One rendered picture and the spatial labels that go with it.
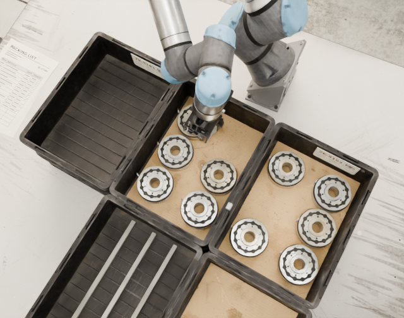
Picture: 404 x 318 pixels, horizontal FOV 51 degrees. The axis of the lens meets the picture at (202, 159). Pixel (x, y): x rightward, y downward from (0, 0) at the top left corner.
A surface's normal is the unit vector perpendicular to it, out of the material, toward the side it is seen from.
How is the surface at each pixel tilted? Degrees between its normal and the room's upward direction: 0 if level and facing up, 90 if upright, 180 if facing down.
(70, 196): 0
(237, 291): 0
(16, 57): 0
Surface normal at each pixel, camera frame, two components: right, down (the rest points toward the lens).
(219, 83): 0.08, -0.23
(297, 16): 0.73, -0.01
